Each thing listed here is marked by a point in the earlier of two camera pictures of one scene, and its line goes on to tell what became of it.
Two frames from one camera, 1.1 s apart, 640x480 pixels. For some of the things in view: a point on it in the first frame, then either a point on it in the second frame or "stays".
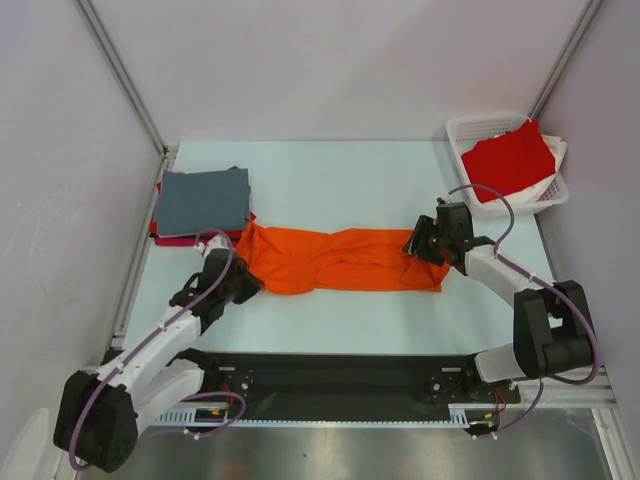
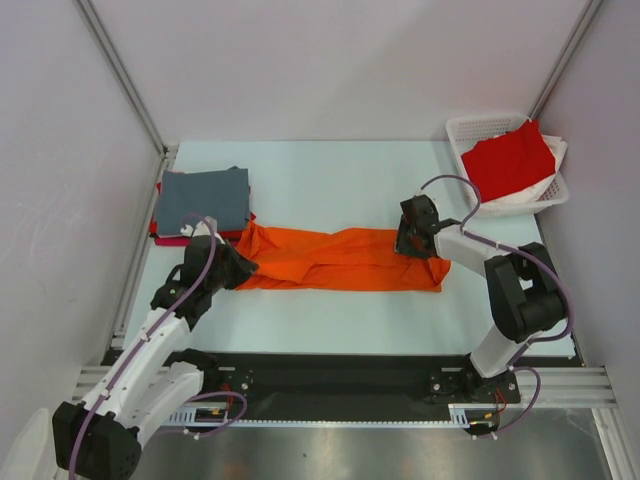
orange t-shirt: (293, 260) stays
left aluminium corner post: (164, 148) stays
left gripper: (252, 284) -> (243, 267)
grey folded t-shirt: (203, 201) stays
